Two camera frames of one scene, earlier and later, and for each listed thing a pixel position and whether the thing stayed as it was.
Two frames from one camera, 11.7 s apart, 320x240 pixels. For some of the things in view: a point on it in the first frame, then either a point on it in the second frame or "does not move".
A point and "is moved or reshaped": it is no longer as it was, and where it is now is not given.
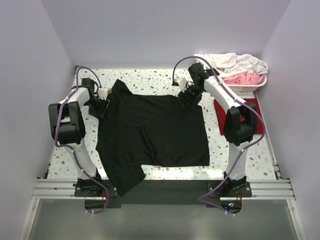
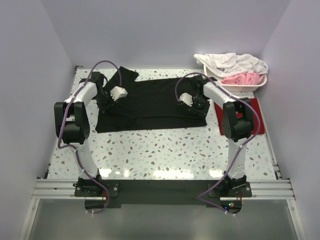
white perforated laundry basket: (245, 88) does not move
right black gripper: (184, 95) → (204, 111)
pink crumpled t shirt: (244, 79) does not move
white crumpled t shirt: (228, 64) does not move
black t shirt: (135, 130) is moved or reshaped
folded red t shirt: (221, 112) does not move
